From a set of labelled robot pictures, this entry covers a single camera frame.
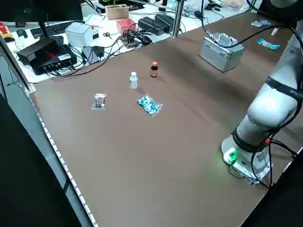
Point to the aluminium medicine case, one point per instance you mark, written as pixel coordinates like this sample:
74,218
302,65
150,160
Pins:
220,59

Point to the blue cotton swab packet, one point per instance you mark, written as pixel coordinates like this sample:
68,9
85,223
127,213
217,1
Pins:
268,44

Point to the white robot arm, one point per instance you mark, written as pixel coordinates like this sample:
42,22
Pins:
267,111

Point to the pink plastic box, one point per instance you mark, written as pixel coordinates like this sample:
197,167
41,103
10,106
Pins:
125,25

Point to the white plastic box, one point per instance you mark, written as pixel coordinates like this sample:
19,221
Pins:
79,34

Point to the wooden box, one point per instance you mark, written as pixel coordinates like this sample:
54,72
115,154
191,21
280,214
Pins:
117,11

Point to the black network box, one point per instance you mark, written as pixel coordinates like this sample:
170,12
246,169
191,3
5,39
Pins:
47,55

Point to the blue white capsule bag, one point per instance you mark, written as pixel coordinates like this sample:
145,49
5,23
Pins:
150,106
267,23

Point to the clear plastic bottle white cap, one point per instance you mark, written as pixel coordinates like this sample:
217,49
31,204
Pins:
133,81

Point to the brown glass bottle orange cap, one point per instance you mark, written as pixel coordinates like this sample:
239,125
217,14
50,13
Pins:
154,70

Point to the clear packet of dark vials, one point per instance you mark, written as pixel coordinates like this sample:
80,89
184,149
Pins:
99,101

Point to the black USB hub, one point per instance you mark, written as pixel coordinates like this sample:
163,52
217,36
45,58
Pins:
131,42

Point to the grey power brick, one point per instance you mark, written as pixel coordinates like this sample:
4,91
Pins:
89,55

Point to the black power adapter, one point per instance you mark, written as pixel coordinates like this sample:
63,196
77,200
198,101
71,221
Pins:
163,22
146,23

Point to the small scissors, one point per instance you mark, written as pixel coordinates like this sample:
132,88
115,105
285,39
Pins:
107,34

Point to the black keyboard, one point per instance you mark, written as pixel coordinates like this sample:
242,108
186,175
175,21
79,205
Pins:
50,29

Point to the white blue soft pack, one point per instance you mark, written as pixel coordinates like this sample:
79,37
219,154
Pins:
256,23

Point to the black computer monitor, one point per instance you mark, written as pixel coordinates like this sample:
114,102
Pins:
59,9

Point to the small white pill bottle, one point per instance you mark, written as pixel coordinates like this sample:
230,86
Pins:
274,32

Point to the black computer mouse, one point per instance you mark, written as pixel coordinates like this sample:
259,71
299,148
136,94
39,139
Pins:
21,33

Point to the red emergency button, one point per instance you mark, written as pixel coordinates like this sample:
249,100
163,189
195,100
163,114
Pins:
3,27

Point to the black wall plug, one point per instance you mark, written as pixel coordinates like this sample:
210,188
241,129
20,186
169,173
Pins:
98,50

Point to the aluminium frame post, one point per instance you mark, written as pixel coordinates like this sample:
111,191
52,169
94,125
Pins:
16,63
178,19

